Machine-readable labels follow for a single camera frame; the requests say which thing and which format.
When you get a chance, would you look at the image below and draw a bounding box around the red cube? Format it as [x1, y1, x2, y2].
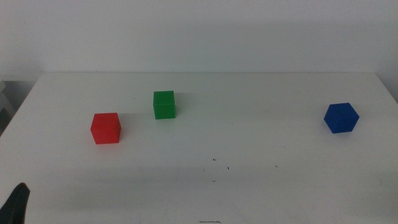
[90, 112, 122, 145]

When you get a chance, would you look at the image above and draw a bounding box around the green cube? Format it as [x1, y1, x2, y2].
[152, 90, 177, 120]

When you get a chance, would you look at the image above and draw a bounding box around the blue cube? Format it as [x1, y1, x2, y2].
[323, 102, 360, 134]

